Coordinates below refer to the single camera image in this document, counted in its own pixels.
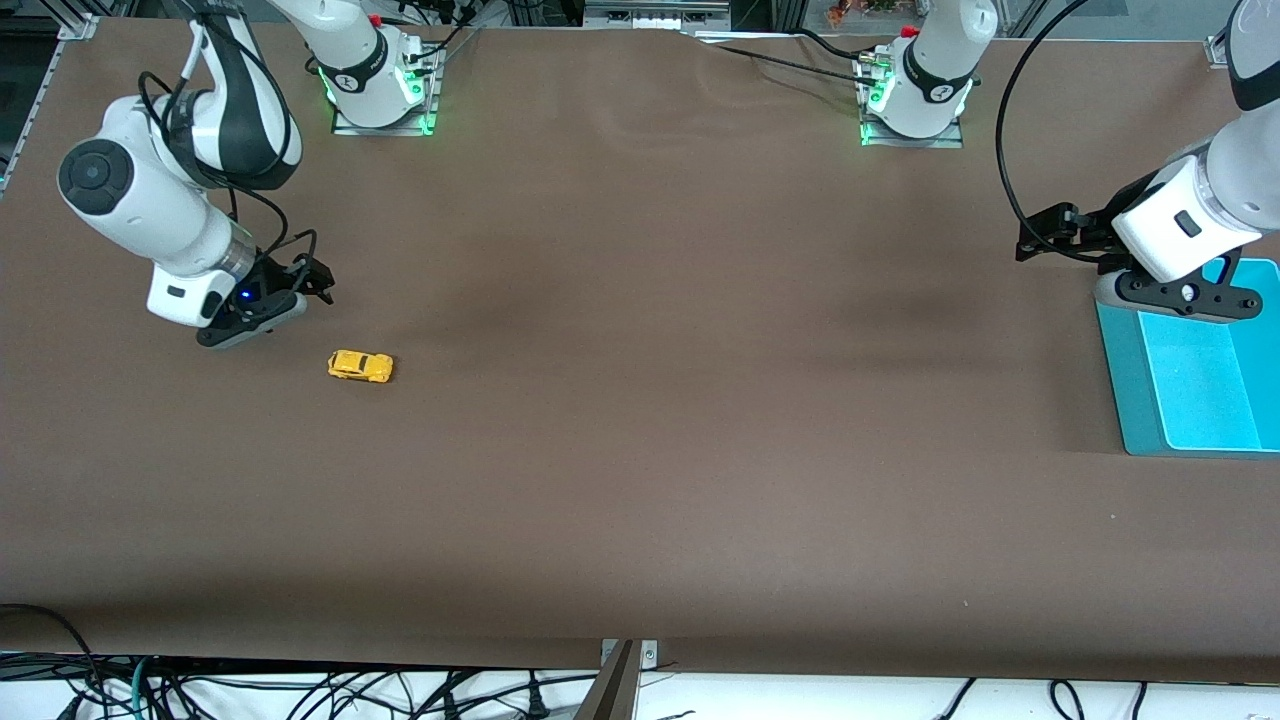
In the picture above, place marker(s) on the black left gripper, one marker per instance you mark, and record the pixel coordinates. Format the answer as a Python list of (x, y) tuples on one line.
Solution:
[(1091, 233)]

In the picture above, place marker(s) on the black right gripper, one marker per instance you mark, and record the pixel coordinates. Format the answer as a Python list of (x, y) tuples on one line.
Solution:
[(268, 279)]

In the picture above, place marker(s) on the yellow beetle toy car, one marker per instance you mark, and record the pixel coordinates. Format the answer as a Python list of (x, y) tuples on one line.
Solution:
[(360, 367)]

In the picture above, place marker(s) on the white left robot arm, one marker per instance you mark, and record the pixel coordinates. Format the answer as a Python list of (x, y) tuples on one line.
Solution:
[(940, 70)]

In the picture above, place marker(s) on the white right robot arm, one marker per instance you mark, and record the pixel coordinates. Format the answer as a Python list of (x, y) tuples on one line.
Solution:
[(130, 210)]

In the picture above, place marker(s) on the teal plastic bin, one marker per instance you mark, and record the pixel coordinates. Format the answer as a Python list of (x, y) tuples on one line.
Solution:
[(1200, 390)]

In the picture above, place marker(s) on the brown table cover mat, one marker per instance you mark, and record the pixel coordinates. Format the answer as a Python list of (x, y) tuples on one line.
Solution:
[(640, 450)]

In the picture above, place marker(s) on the silver aluminium profile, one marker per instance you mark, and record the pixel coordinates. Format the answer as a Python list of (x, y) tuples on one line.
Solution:
[(655, 14)]

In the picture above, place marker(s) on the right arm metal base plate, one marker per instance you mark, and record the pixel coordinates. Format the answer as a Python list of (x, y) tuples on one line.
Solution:
[(385, 130)]

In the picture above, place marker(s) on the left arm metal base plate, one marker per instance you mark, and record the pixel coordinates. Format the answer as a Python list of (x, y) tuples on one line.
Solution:
[(915, 142)]

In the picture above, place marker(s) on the silver corner bracket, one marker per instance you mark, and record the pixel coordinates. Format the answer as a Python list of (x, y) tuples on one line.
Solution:
[(78, 26), (1222, 52)]

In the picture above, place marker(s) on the silver table side rail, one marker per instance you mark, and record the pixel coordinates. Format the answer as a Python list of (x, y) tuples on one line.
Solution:
[(35, 100)]

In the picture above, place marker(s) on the silver table edge bracket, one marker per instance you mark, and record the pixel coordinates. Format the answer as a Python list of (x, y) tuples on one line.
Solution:
[(648, 655)]

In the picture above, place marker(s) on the dark grey metal post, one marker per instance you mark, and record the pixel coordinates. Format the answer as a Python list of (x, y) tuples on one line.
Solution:
[(610, 695)]

